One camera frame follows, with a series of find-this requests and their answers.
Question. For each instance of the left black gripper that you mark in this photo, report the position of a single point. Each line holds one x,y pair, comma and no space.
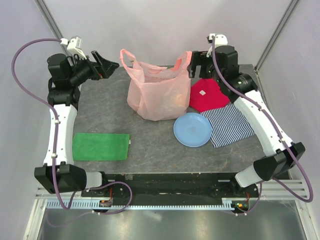
109,68

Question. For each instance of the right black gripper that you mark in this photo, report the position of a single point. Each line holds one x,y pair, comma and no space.
199,58

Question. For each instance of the yellow lemon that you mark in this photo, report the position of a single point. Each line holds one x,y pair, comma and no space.
178,100

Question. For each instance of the pink plastic bag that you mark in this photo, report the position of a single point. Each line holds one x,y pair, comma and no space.
152,87

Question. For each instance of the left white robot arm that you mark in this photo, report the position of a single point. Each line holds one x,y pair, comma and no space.
58,172

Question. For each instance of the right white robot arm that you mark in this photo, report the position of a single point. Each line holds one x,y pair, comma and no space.
281,153

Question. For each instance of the red folded t-shirt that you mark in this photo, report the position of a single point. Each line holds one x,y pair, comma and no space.
206,95

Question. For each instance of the light blue plate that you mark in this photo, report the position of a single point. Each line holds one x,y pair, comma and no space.
192,130

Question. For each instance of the blue white striped cloth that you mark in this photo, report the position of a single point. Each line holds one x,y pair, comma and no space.
228,125

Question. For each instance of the green towel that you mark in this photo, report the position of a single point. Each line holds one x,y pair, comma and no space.
100,147

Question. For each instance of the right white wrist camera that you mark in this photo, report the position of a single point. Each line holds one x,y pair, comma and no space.
218,39

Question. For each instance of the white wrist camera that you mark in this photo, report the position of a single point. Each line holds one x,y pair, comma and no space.
218,39
74,46

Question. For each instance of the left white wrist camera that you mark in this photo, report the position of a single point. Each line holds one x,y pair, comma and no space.
74,46

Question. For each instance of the left aluminium frame post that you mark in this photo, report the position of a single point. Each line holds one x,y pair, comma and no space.
46,13

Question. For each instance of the aluminium frame post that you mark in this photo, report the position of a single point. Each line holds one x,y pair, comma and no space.
289,11
46,13

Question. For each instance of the right aluminium frame post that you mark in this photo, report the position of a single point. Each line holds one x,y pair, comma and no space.
289,11

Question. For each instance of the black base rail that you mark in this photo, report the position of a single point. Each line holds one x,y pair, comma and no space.
209,184

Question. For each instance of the white slotted cable duct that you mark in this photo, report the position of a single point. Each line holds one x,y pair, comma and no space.
99,204

